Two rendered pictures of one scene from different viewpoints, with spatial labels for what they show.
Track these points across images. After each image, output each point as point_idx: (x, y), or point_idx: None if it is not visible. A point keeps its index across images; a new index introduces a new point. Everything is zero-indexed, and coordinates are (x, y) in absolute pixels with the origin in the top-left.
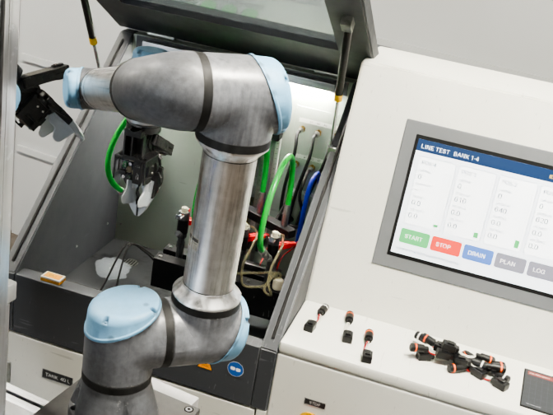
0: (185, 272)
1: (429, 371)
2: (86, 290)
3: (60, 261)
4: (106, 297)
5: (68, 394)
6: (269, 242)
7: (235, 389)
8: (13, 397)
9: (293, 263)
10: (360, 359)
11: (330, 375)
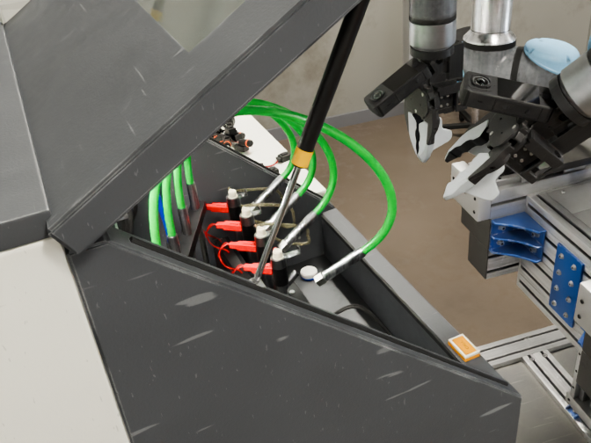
0: (510, 20)
1: (255, 142)
2: (434, 320)
3: None
4: (563, 52)
5: (564, 159)
6: (240, 202)
7: None
8: (586, 231)
9: (266, 170)
10: (288, 161)
11: None
